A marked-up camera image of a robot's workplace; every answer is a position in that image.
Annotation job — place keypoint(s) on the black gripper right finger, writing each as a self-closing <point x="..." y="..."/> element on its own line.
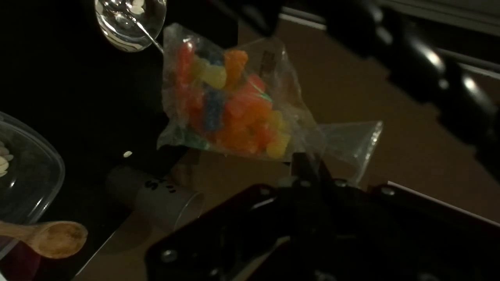
<point x="320" y="173"/>

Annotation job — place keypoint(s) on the round clear plastic bowl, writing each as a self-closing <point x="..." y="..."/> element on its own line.
<point x="36" y="176"/>

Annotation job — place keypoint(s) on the small metal spoon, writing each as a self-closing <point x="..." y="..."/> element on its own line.
<point x="148" y="33"/>

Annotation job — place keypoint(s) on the loose cashew piece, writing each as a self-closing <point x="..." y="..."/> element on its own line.
<point x="127" y="153"/>

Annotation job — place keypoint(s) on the dark cylindrical cup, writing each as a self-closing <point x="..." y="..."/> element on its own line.
<point x="156" y="195"/>

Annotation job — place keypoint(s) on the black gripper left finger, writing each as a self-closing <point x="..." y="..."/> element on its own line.
<point x="300" y="168"/>

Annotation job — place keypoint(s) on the wooden spoon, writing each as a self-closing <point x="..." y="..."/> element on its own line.
<point x="56" y="239"/>

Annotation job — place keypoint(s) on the small clear glass bowl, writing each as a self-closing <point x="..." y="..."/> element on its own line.
<point x="111" y="31"/>

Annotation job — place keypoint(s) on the pile of white cashews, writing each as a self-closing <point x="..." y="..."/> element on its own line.
<point x="3" y="161"/>

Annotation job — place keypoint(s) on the clear packet of orange candy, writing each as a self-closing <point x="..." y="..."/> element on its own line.
<point x="234" y="109"/>

